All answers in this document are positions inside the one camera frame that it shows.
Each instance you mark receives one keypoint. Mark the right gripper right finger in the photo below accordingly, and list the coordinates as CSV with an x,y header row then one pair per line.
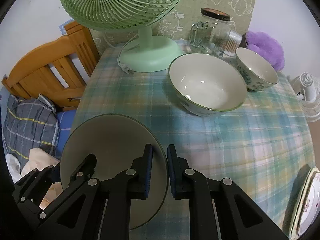
x,y
218,209

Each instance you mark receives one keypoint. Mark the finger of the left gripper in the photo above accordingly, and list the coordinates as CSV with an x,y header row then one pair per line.
x,y
75,207

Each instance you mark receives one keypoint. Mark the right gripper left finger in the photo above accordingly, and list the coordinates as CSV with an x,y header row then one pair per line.
x,y
114,198

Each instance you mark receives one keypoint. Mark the green rimmed bowl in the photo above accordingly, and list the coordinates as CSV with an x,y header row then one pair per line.
x,y
116,140

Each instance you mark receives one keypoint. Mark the large white green-rimmed bowl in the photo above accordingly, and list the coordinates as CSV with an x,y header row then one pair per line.
x,y
206,85

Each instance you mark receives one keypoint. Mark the small floral white bowl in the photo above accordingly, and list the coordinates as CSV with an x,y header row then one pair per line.
x,y
258,74

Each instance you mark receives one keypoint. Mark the white crumpled cloth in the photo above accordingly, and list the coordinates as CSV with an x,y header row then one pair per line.
x,y
37,159

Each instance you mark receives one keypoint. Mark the grey plaid pillow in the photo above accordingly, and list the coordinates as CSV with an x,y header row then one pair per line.
x,y
30,123

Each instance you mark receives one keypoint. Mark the wooden bed headboard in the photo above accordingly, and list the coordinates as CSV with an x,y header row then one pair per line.
x,y
48,69

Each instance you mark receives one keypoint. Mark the white small fan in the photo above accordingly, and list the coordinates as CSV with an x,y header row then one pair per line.
x,y
306,88

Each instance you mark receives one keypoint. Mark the purple plush toy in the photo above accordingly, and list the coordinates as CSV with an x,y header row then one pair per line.
x,y
267,47

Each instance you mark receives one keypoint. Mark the cotton swab container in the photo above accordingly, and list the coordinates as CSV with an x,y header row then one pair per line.
x,y
234,41

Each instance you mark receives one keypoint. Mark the glass jar with black lid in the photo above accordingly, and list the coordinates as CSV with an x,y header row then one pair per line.
x,y
211,33

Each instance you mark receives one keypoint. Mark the green desk fan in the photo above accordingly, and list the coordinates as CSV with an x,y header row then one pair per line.
x,y
147,53

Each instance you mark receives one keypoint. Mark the green cartoon wall cloth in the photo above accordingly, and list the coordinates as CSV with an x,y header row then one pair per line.
x,y
176,24

